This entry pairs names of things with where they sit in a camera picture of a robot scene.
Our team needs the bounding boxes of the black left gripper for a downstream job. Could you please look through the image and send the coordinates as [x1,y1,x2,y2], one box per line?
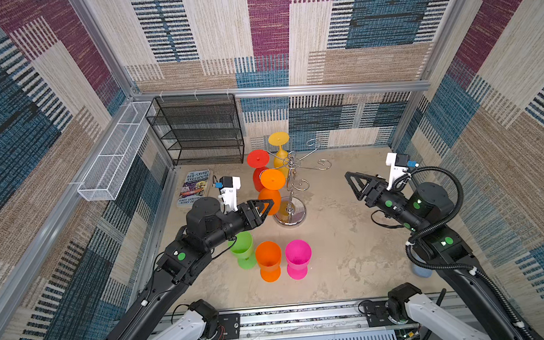
[200,198,276,255]

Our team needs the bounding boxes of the orange wine glass front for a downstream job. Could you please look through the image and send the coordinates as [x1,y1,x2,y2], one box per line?
[258,169,286,216]

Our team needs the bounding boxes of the orange wine glass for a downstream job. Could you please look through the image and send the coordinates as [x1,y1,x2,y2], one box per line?
[255,241,282,283]
[258,169,286,216]

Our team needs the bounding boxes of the green plastic wine glass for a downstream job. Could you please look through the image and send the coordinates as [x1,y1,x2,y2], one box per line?
[229,231,257,270]

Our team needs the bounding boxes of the red plastic wine glass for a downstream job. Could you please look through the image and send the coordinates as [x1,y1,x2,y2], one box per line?
[247,149,270,192]

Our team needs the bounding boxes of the pink plastic wine glass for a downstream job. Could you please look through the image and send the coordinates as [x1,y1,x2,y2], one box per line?
[285,239,313,280]

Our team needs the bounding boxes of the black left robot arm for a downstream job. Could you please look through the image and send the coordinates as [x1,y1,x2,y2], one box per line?
[104,196,274,340]

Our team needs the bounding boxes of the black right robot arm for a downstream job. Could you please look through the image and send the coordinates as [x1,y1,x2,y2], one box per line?
[345,166,541,340]

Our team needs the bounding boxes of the chrome wine glass rack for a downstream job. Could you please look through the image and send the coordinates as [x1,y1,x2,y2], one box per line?
[274,139,332,227]

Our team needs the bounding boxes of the yellow plastic wine glass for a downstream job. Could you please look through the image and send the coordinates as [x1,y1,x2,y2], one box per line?
[268,132,290,178]

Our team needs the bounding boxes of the black mesh shelf rack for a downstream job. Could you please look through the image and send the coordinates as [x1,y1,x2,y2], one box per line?
[146,94,245,166]

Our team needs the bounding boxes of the treehouse paperback book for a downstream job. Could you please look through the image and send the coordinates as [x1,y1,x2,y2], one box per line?
[176,170,212,208]

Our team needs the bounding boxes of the blue grey sponge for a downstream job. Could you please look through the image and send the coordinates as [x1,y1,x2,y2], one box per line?
[411,263,433,278]

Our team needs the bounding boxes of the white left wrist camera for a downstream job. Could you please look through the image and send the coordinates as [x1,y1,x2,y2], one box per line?
[214,176,241,213]

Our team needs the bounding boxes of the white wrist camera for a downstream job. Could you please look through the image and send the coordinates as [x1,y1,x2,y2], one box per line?
[385,152,419,190]
[214,176,241,213]

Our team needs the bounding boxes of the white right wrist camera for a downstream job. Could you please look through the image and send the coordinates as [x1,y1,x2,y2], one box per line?
[385,152,419,190]

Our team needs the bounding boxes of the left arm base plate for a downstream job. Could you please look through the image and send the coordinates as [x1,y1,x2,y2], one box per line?
[216,313,241,340]

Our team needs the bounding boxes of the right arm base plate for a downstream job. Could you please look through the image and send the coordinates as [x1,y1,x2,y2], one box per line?
[358,300,395,328]

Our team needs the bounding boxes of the aluminium mounting rail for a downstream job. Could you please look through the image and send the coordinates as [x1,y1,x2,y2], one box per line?
[122,289,494,340]

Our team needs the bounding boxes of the white wire mesh basket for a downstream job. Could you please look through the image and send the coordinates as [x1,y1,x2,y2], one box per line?
[78,101,153,202]

